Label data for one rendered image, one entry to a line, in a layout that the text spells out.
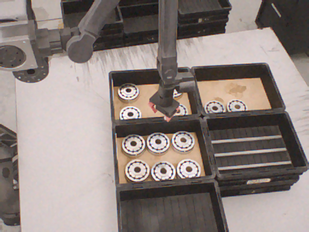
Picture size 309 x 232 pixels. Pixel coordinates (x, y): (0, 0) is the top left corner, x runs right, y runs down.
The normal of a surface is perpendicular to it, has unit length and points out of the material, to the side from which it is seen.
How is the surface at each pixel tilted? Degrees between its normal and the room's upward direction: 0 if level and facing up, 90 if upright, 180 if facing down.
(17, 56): 90
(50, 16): 0
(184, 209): 0
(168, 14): 71
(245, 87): 0
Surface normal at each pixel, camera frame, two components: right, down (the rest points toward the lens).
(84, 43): 0.25, 0.57
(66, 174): 0.05, -0.57
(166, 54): 0.19, 0.38
